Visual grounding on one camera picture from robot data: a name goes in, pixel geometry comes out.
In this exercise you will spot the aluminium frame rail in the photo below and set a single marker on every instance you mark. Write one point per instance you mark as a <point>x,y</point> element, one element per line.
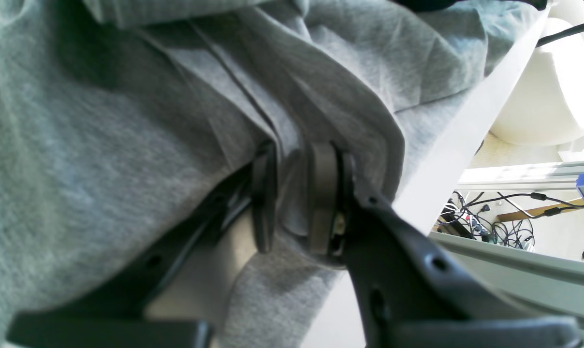
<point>544,283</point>

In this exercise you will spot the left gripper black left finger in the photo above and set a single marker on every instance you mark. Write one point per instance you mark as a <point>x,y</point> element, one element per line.
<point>175,294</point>

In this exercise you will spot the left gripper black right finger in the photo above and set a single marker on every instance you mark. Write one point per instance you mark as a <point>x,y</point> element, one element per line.
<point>410,293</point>

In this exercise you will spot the grey T-shirt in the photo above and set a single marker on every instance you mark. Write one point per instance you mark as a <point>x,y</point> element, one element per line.
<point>117,117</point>

